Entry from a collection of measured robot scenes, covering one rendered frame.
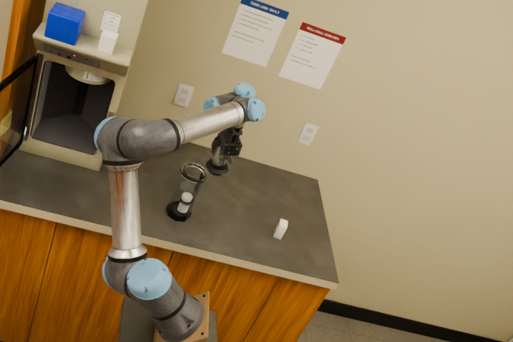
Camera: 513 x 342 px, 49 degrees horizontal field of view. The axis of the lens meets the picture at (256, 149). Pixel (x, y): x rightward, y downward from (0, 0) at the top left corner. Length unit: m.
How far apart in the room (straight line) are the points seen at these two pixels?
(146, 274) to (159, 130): 0.41
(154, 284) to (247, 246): 0.76
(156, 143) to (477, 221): 2.22
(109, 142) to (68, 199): 0.64
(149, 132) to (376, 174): 1.66
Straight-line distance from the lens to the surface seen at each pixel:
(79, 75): 2.21
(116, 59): 2.00
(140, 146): 1.57
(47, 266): 2.42
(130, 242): 1.73
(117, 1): 2.04
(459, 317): 3.96
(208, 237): 2.28
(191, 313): 1.74
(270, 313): 2.54
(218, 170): 2.15
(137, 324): 1.92
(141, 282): 1.65
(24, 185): 2.27
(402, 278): 3.56
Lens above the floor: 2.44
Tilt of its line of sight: 31 degrees down
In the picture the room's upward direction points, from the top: 25 degrees clockwise
